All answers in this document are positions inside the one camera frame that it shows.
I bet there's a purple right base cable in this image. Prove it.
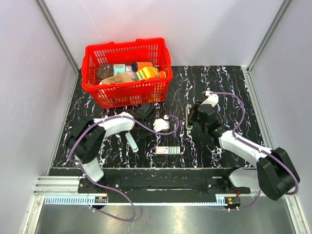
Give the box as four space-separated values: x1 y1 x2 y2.
229 190 261 211

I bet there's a light blue stapler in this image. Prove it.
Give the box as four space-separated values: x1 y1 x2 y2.
125 132 138 153

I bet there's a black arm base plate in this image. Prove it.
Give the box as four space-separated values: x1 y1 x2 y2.
77 168 251 195

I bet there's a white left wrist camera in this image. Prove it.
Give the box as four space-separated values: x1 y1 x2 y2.
153 115 170 132

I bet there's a brown round cookie pack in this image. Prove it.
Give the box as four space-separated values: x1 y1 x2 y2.
96 63 114 80

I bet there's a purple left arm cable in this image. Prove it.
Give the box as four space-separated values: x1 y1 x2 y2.
67 114 180 188

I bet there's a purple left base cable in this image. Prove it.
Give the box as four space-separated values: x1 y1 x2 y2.
90 185 137 222

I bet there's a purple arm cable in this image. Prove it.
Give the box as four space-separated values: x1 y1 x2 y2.
67 114 180 188
209 92 300 195

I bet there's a brown cardboard box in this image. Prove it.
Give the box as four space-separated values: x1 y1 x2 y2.
99 72 132 85

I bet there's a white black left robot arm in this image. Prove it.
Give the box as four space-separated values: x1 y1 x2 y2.
66 103 155 193

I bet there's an orange snack packet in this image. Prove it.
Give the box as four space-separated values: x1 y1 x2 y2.
157 71 167 78

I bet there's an orange bottle blue cap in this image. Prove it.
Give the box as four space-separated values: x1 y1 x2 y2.
131 62 154 72

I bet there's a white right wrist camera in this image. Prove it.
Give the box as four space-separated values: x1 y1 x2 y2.
202 91 218 107

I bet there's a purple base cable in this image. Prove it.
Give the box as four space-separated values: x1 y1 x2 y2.
229 190 261 211
90 185 137 222

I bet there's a red plastic shopping basket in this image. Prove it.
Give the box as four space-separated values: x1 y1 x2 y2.
81 38 173 109

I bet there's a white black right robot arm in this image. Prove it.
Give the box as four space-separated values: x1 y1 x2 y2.
186 102 300 200

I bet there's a grey metal stapler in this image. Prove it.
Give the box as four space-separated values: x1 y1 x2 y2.
185 104 193 131

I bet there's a yellow green striped box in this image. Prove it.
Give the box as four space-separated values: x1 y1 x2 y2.
136 67 159 80

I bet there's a red white staple box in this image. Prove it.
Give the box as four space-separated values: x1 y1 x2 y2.
155 146 181 155

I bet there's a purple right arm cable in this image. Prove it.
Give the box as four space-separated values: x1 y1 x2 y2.
209 92 300 195

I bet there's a teal white small box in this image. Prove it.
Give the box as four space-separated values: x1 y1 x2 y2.
113 64 126 76

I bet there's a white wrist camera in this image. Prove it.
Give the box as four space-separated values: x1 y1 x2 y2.
153 115 170 132
202 91 218 107

